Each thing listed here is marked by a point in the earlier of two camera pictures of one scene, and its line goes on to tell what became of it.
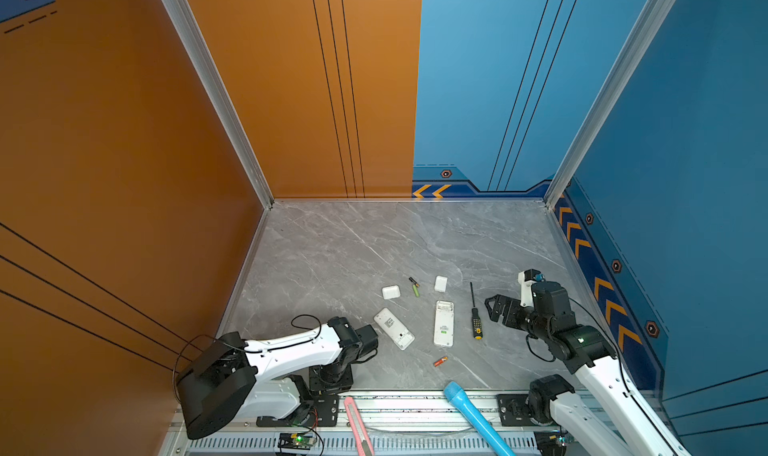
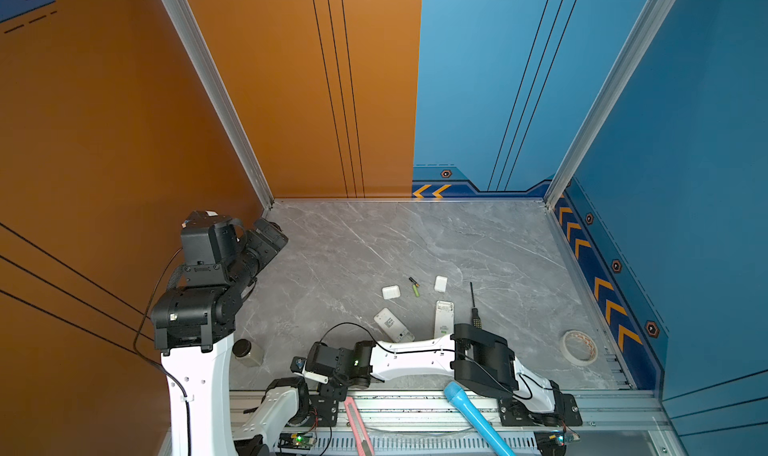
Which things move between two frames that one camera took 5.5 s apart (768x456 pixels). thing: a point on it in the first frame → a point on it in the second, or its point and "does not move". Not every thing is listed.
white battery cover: x=440 y=283 does not move
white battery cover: x=391 y=292 does not move
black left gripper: x=321 y=384 → x=265 y=250
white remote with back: x=444 y=323 does not move
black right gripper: x=511 y=305 → x=338 y=393
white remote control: x=398 y=333 does not move
